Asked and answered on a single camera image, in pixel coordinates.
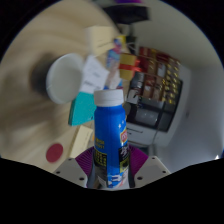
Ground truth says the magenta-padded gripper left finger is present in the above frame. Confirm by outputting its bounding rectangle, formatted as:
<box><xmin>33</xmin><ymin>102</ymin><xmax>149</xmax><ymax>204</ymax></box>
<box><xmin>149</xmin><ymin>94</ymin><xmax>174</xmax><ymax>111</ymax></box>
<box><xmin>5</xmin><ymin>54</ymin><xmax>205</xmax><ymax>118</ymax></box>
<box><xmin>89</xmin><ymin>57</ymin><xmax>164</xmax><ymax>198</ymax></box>
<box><xmin>53</xmin><ymin>146</ymin><xmax>98</xmax><ymax>189</ymax></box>

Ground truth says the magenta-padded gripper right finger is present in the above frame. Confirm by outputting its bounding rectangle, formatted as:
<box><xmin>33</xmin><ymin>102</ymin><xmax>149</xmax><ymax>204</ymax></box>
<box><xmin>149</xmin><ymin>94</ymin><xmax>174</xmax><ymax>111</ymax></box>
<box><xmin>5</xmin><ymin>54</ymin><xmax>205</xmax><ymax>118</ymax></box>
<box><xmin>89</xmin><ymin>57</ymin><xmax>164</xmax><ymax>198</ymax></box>
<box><xmin>128</xmin><ymin>144</ymin><xmax>172</xmax><ymax>189</ymax></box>

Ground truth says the blue drink bottle white cap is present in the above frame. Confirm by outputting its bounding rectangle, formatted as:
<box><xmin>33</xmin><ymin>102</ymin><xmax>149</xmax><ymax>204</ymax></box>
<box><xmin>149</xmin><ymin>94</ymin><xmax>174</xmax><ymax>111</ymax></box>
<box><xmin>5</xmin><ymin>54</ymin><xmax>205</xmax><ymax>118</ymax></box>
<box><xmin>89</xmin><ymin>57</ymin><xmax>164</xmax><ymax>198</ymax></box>
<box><xmin>93</xmin><ymin>88</ymin><xmax>131</xmax><ymax>190</ymax></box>

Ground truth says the flat round red coaster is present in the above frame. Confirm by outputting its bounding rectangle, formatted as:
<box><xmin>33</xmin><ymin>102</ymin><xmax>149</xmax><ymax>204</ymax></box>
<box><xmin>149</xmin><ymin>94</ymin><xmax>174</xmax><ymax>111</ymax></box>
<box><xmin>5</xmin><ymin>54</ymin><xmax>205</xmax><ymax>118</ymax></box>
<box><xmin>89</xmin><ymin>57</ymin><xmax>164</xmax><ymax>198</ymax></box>
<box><xmin>45</xmin><ymin>142</ymin><xmax>65</xmax><ymax>164</ymax></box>

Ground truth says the black framed glass door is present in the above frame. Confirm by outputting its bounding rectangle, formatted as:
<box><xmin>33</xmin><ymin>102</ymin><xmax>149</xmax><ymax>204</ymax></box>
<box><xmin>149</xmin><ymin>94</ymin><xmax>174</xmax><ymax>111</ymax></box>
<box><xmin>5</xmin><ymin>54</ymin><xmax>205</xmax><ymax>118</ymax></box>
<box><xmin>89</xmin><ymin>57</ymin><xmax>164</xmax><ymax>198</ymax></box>
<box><xmin>125</xmin><ymin>96</ymin><xmax>173</xmax><ymax>133</ymax></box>

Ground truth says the teal book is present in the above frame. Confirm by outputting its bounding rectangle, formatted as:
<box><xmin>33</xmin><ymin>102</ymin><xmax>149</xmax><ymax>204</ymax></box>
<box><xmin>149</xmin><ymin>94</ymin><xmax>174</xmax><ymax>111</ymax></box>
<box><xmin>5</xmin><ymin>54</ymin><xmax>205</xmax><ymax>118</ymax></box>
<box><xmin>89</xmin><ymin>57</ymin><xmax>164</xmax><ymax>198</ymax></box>
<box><xmin>68</xmin><ymin>92</ymin><xmax>98</xmax><ymax>127</ymax></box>

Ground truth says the black mug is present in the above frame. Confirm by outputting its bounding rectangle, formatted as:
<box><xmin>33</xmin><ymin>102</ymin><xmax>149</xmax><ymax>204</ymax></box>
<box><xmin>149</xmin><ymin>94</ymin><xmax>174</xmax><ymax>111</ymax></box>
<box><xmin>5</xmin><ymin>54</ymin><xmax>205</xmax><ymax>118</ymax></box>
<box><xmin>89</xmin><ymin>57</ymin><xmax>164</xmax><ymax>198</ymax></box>
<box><xmin>31</xmin><ymin>53</ymin><xmax>85</xmax><ymax>105</ymax></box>

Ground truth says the wooden shelf unit with trophies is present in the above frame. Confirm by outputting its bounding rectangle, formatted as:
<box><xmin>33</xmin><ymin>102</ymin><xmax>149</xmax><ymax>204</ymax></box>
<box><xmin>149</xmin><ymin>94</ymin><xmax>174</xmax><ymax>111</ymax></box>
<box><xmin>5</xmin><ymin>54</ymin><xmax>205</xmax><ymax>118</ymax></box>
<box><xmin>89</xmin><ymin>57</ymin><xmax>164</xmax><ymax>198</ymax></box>
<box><xmin>133</xmin><ymin>45</ymin><xmax>184</xmax><ymax>104</ymax></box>

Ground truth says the white paper booklet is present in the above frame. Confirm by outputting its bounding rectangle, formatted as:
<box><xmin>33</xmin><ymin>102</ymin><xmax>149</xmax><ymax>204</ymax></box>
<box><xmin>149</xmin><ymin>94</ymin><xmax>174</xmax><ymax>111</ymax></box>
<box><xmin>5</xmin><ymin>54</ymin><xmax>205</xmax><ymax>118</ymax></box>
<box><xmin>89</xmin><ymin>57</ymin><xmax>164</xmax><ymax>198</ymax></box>
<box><xmin>79</xmin><ymin>54</ymin><xmax>110</xmax><ymax>95</ymax></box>

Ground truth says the yellow gift box red ribbon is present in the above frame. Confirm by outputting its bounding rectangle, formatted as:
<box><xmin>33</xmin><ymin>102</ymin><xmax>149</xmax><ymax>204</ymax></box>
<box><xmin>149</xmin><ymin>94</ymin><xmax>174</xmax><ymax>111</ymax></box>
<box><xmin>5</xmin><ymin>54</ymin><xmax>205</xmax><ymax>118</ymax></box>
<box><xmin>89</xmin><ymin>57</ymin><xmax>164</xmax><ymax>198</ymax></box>
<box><xmin>118</xmin><ymin>53</ymin><xmax>141</xmax><ymax>81</ymax></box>

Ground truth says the blue printed book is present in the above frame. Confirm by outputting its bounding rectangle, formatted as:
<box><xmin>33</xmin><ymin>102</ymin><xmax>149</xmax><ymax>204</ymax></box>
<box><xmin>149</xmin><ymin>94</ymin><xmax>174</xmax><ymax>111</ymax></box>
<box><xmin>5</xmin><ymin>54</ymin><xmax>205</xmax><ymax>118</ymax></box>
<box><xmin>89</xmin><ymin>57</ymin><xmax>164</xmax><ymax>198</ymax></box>
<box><xmin>105</xmin><ymin>46</ymin><xmax>122</xmax><ymax>69</ymax></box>

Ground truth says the small beige envelope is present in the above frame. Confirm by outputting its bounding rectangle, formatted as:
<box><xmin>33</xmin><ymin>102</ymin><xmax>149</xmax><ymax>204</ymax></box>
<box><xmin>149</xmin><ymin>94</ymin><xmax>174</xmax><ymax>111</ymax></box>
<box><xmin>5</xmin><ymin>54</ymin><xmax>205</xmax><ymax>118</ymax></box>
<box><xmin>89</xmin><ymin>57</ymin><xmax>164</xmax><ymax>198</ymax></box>
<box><xmin>84</xmin><ymin>25</ymin><xmax>118</xmax><ymax>56</ymax></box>

